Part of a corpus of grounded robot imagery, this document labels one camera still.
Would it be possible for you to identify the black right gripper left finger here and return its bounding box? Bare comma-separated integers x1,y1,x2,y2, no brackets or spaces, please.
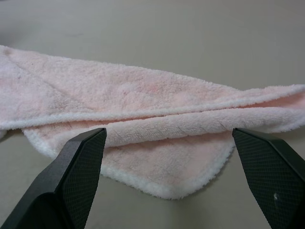
0,127,107,229

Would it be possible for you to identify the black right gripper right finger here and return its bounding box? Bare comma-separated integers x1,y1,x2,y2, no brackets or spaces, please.
232,127,305,229

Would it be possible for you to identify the pink fluffy towel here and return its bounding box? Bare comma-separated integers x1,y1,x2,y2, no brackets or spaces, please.
0,44,305,200

